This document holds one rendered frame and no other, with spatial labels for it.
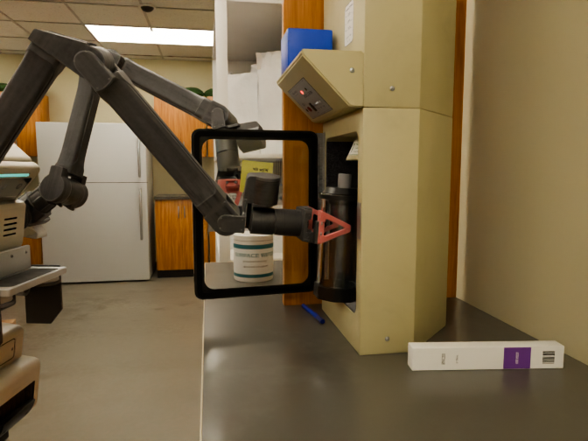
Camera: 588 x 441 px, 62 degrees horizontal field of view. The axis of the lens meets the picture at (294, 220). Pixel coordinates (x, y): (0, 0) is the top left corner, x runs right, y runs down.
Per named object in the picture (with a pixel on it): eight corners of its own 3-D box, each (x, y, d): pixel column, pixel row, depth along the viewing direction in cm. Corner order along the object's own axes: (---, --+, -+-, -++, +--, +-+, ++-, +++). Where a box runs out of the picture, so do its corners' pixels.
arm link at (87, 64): (82, 63, 94) (64, 63, 84) (105, 44, 94) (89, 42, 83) (224, 227, 108) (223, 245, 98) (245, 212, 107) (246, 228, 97)
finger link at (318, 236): (345, 210, 106) (303, 206, 104) (355, 213, 99) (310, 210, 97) (342, 241, 107) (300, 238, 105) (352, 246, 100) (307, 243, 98)
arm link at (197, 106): (117, 79, 144) (94, 61, 134) (127, 62, 145) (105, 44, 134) (233, 140, 132) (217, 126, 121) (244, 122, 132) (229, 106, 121)
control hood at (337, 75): (322, 122, 121) (323, 81, 120) (363, 107, 89) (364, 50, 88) (276, 122, 119) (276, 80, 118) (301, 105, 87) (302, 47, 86)
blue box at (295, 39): (322, 80, 117) (322, 41, 116) (332, 72, 108) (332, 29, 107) (281, 78, 116) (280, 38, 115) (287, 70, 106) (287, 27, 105)
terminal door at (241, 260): (317, 291, 124) (318, 130, 119) (194, 300, 115) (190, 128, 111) (316, 290, 124) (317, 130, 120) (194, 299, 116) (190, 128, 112)
